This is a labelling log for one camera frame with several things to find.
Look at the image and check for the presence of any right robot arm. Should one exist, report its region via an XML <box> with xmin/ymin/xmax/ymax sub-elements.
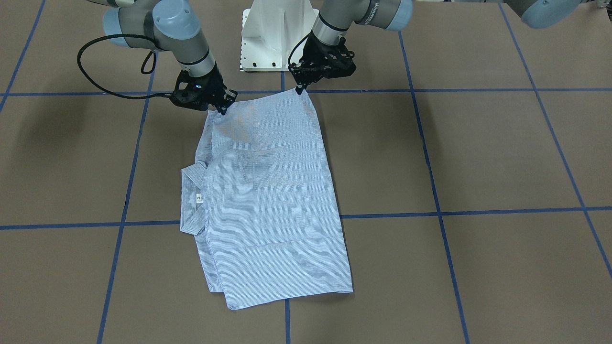
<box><xmin>77</xmin><ymin>0</ymin><xmax>238</xmax><ymax>115</ymax></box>

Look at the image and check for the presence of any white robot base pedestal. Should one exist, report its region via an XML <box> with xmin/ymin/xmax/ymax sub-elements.
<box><xmin>240</xmin><ymin>0</ymin><xmax>319</xmax><ymax>72</ymax></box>

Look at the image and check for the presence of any blue striped button shirt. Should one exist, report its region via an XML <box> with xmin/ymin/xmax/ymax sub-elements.
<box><xmin>180</xmin><ymin>89</ymin><xmax>353</xmax><ymax>311</ymax></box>

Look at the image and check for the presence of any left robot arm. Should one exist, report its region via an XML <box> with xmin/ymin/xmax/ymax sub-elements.
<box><xmin>288</xmin><ymin>0</ymin><xmax>583</xmax><ymax>95</ymax></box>

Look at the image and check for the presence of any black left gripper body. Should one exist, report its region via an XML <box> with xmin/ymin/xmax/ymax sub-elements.
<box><xmin>288</xmin><ymin>32</ymin><xmax>357</xmax><ymax>85</ymax></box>

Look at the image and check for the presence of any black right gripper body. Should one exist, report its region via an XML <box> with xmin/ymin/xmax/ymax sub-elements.
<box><xmin>170</xmin><ymin>65</ymin><xmax>238</xmax><ymax>111</ymax></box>

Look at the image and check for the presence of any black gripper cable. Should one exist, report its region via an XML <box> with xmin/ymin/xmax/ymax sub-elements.
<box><xmin>287</xmin><ymin>32</ymin><xmax>314</xmax><ymax>72</ymax></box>
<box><xmin>76</xmin><ymin>33</ymin><xmax>174</xmax><ymax>101</ymax></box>

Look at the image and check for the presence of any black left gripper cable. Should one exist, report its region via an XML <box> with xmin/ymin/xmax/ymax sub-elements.
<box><xmin>287</xmin><ymin>32</ymin><xmax>314</xmax><ymax>72</ymax></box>

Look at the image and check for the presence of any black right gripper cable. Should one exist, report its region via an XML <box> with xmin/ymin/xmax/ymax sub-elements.
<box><xmin>76</xmin><ymin>33</ymin><xmax>174</xmax><ymax>101</ymax></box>

